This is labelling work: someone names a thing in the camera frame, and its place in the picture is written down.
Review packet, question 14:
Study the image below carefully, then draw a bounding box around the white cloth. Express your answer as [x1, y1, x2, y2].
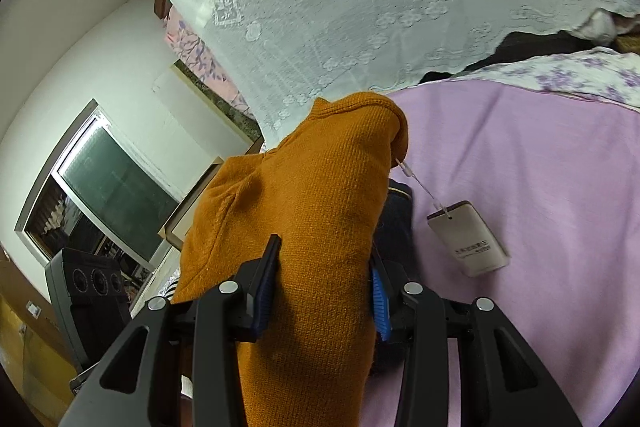
[574, 8, 618, 46]

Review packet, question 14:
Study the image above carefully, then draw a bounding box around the dark cloth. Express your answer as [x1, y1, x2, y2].
[419, 29, 626, 86]

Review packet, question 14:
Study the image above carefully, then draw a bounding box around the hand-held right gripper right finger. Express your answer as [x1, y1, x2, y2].
[370, 257, 583, 427]

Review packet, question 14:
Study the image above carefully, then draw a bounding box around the wooden frame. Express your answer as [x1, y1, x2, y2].
[157, 156, 227, 253]

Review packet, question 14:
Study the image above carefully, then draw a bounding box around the orange knit garment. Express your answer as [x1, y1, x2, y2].
[170, 91, 412, 427]

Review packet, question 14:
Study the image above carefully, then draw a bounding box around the navy cloth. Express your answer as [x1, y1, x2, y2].
[371, 179, 417, 280]

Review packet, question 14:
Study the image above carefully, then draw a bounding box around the purple bed sheet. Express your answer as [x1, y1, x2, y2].
[360, 79, 640, 427]

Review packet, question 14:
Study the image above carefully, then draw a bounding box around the window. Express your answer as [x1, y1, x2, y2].
[15, 99, 185, 274]

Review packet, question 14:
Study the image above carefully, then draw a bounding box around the pink floral curtain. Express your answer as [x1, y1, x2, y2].
[164, 4, 262, 128]

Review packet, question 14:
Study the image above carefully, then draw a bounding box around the white hang tag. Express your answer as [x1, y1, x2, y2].
[395, 158, 511, 279]

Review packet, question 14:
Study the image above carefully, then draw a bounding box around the white floral quilt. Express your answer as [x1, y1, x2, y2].
[450, 47, 640, 114]

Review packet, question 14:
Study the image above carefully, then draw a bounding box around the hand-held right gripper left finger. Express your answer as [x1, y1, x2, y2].
[60, 234, 283, 427]

